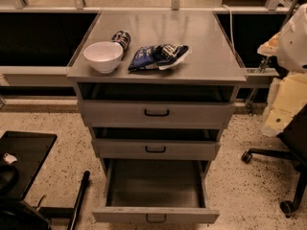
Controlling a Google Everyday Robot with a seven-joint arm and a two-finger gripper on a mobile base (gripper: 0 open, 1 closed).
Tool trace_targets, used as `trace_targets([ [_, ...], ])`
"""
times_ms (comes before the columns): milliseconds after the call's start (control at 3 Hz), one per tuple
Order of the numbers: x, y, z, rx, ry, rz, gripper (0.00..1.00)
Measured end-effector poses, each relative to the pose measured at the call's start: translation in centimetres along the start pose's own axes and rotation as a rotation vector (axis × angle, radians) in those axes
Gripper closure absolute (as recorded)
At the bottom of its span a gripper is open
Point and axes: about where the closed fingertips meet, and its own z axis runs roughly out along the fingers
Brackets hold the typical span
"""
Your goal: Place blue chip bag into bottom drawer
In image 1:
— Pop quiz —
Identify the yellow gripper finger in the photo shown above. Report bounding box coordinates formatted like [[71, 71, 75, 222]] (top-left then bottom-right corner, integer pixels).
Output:
[[262, 73, 307, 137], [257, 32, 280, 57]]

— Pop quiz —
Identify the blue chip bag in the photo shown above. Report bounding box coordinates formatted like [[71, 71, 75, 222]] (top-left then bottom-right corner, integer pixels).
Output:
[[128, 44, 189, 72]]

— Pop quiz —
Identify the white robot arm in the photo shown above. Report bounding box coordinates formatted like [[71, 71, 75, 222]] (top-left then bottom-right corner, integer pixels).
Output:
[[257, 4, 307, 136]]

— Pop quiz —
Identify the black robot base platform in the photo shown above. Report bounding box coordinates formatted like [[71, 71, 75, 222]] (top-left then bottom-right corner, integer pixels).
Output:
[[0, 131, 57, 230]]

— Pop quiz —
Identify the grey drawer cabinet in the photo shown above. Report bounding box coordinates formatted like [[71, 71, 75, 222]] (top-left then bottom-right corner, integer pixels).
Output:
[[68, 10, 247, 170]]

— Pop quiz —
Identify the grey bottom drawer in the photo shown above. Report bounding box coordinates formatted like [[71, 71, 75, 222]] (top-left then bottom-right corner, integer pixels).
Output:
[[93, 159, 220, 224]]

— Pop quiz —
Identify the grey drawer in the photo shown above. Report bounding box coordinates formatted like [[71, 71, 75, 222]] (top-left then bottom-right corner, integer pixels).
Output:
[[92, 127, 221, 160], [93, 159, 220, 224], [78, 82, 234, 129]]

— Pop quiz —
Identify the grey top drawer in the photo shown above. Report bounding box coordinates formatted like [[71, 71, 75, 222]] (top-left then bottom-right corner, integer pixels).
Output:
[[78, 82, 234, 129]]

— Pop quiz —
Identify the grey middle drawer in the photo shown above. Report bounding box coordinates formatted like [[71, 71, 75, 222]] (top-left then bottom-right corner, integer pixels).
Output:
[[92, 127, 221, 160]]

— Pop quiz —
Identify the black office chair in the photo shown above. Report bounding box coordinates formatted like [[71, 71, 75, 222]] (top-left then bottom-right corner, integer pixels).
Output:
[[241, 105, 307, 216]]

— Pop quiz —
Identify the blue patterned can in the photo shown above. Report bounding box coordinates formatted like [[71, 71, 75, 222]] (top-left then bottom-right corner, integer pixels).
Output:
[[111, 31, 131, 51]]

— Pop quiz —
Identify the white bowl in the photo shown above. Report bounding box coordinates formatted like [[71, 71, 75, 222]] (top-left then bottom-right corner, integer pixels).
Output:
[[83, 41, 124, 73]]

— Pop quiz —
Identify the black pole on floor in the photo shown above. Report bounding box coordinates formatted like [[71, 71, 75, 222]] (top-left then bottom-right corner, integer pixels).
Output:
[[67, 171, 90, 230]]

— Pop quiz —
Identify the white cable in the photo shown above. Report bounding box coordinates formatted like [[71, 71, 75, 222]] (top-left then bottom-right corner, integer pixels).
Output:
[[222, 4, 238, 57]]

